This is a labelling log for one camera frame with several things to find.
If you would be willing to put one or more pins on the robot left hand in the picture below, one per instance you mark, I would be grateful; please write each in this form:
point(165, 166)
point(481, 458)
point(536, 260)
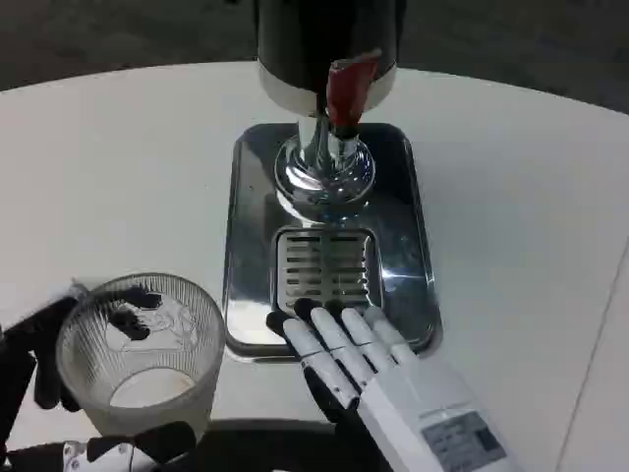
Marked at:
point(46, 373)

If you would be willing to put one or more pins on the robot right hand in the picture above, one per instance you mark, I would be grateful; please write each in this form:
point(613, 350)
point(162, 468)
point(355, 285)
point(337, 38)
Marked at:
point(393, 388)

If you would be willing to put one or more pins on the steel drip tray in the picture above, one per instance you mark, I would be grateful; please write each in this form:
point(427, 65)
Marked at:
point(329, 236)

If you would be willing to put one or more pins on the black drink dispenser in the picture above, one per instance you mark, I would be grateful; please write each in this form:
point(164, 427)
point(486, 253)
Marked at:
point(324, 93)

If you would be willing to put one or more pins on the clear ribbed glass cup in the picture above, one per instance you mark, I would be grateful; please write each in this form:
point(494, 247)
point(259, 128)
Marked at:
point(142, 354)

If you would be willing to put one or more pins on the slotted steel drain grid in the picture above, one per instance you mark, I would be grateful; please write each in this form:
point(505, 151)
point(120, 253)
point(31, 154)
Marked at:
point(324, 273)

